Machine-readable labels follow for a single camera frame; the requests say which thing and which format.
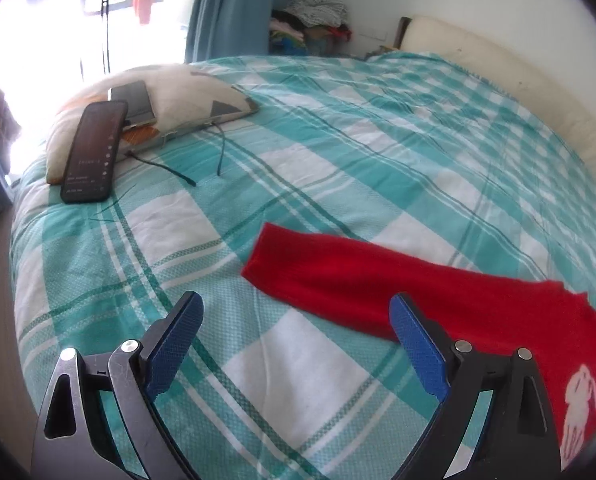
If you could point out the black window railing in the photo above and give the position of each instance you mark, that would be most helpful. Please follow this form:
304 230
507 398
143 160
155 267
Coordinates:
107 5

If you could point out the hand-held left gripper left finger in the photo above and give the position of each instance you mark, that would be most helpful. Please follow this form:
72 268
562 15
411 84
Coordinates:
175 345

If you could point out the grey smartphone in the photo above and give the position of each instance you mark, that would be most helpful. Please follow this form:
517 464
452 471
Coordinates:
134 100

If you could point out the black smartphone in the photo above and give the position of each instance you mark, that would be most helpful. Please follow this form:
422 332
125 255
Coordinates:
93 150

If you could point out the red sweater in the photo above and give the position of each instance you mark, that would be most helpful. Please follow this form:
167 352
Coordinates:
378 285

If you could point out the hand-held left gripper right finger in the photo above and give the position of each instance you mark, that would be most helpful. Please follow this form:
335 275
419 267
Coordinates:
418 347

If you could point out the teal plaid blanket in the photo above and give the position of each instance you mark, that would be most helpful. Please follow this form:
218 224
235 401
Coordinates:
328 160

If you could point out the cream padded headboard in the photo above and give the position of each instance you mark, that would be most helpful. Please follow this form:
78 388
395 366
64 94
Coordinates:
503 60

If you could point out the patterned cream pillow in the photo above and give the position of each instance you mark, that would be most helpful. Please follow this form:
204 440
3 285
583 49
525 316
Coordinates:
188 90

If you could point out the pile of clothes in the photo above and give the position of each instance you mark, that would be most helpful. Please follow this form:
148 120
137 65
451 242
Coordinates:
318 10

